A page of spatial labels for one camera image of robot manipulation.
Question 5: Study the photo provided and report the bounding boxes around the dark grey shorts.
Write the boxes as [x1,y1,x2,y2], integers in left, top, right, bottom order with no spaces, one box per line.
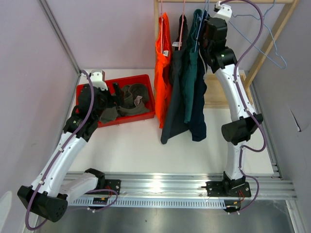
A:
[160,16,189,145]

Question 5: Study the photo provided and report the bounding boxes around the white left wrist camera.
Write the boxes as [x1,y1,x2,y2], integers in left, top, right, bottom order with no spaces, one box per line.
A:
[86,69,108,91]

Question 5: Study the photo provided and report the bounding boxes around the red plastic tray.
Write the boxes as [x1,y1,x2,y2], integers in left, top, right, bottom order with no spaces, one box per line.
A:
[76,74,156,128]

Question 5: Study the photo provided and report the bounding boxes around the light blue wire hanger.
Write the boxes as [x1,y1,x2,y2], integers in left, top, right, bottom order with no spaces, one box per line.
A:
[230,0,288,70]

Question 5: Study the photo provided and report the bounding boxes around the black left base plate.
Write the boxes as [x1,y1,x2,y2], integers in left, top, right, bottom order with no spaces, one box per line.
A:
[95,179,121,194]

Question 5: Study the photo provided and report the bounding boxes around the pink hanger of grey shorts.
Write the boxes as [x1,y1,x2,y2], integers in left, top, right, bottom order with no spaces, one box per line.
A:
[172,0,186,50]

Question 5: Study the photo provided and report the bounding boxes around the navy blue shorts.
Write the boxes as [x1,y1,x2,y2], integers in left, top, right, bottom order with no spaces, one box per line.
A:
[188,9,207,142]

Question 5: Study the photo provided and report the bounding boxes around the teal green shorts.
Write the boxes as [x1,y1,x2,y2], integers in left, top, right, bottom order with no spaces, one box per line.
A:
[182,9,202,123]

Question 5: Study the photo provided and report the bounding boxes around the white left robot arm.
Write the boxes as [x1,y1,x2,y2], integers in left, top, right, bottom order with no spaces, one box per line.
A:
[17,81,122,222]

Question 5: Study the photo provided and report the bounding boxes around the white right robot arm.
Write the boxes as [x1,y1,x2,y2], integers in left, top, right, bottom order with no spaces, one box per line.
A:
[200,17,263,196]

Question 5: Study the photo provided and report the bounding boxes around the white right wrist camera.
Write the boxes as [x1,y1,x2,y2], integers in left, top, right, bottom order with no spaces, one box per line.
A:
[214,1,232,23]

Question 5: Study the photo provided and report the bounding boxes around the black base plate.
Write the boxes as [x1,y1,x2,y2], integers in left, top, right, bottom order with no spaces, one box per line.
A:
[95,179,121,194]
[201,181,251,198]

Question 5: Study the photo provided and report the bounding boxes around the aluminium mounting rail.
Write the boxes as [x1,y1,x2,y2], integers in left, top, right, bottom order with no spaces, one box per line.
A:
[105,172,297,200]

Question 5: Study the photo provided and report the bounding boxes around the pink hanger of orange shorts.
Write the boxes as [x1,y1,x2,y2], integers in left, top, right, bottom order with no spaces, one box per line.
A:
[155,0,171,57]

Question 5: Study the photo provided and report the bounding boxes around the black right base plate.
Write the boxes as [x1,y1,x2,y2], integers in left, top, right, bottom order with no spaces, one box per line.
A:
[201,181,251,198]

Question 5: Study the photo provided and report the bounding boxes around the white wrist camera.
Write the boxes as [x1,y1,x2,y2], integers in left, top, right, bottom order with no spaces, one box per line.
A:
[214,1,232,23]
[86,69,108,91]

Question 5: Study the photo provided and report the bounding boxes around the wooden clothes rack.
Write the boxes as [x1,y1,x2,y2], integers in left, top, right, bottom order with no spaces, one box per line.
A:
[152,0,302,109]

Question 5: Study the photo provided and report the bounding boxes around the slotted grey cable duct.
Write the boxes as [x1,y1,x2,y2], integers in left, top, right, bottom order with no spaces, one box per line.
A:
[69,197,226,209]

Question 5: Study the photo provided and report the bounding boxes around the blue hanger of teal shorts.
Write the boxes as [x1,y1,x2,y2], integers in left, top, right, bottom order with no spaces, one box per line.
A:
[194,0,210,52]

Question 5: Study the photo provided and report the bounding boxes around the orange shorts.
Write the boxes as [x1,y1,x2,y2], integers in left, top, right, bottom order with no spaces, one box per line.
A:
[154,13,173,129]

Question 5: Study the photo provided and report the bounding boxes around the olive green shorts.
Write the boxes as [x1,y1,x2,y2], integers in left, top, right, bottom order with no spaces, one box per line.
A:
[100,83,150,124]

